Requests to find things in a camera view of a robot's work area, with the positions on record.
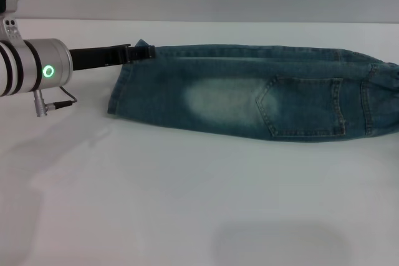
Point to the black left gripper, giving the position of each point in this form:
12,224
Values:
96,57

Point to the blue denim shorts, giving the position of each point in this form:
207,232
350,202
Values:
233,91

